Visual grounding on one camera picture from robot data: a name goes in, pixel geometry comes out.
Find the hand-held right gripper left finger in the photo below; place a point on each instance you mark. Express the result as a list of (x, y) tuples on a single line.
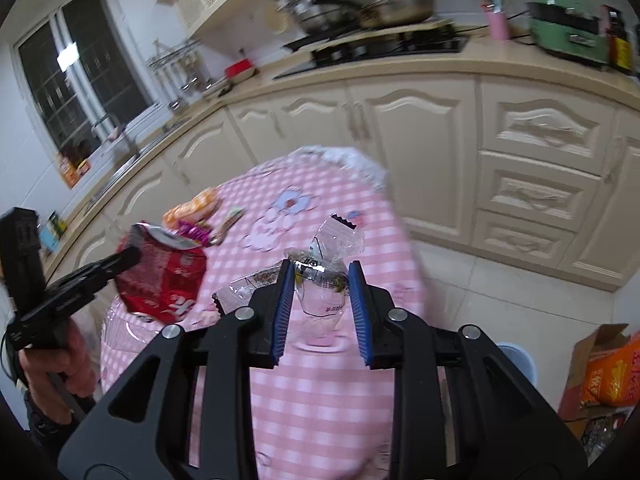
[(281, 310)]

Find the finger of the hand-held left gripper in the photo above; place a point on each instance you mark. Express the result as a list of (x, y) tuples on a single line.
[(95, 272)]

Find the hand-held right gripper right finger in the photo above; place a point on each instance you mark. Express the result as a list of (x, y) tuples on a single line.
[(361, 310)]

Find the red snack bag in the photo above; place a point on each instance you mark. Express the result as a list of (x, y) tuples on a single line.
[(160, 280)]

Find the clear printed plastic wrapper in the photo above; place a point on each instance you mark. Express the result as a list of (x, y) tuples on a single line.
[(330, 240)]

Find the person's left forearm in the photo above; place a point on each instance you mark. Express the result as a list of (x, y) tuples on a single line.
[(45, 430)]

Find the person's left hand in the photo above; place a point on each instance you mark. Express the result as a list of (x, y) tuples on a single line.
[(75, 365)]

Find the clear jar with black lid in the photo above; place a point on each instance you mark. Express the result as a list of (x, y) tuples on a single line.
[(49, 237)]

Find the clear wrapper with serrated edge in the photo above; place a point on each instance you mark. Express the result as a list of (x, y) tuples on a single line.
[(240, 287)]

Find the small green bottle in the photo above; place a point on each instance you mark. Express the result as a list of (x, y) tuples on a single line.
[(57, 222)]

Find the orange labelled bottle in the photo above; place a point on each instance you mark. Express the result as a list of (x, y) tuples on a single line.
[(67, 172)]

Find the stainless steel sink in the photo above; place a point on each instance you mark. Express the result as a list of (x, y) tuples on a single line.
[(117, 172)]

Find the green and white wrapper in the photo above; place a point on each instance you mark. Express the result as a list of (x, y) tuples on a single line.
[(231, 220)]

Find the pink checked tablecloth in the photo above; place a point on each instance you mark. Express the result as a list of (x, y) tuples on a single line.
[(310, 410)]

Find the magenta foil wrapper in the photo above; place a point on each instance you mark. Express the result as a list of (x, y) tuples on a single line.
[(195, 232)]

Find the orange bread snack packet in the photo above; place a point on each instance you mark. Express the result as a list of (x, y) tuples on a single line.
[(192, 207)]

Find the steel kitchen faucet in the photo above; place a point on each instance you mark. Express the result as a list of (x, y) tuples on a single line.
[(112, 130)]

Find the white plastic bag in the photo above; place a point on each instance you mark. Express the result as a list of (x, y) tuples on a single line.
[(360, 162)]

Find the light blue bin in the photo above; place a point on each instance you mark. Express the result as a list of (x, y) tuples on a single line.
[(515, 357)]

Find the row of cream lower cabinets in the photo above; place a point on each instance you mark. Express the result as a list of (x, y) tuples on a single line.
[(425, 160)]

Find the dark kitchen window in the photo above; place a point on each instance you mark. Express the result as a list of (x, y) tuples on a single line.
[(80, 60)]

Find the brown cardboard box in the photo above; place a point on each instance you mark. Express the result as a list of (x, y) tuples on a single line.
[(572, 385)]

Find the red lidded container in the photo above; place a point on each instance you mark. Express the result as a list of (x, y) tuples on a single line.
[(241, 70)]

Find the black glass gas stove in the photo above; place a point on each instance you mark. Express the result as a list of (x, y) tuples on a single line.
[(380, 52)]

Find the black induction cooker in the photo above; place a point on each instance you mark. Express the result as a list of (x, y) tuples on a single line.
[(320, 40)]

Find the grey crumpled plastic bag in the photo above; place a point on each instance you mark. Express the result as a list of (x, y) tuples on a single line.
[(602, 437)]

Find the yellow round board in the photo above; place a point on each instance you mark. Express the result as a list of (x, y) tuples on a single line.
[(277, 21)]

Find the wooden board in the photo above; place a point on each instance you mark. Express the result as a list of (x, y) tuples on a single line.
[(425, 27)]

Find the steel frying pan with lid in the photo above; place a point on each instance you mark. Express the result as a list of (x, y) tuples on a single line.
[(400, 7)]

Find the stainless steel steamer pot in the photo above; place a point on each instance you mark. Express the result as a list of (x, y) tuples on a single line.
[(315, 2)]

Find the pink utensil holder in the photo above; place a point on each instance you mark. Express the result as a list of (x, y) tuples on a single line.
[(497, 25)]

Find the green electric cooker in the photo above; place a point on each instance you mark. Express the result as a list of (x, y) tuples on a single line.
[(565, 30)]

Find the dark sauce bottle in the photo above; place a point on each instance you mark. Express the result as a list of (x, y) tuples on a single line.
[(620, 45)]

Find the metal wall utensil rack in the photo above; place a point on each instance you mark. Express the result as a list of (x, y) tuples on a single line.
[(172, 55)]

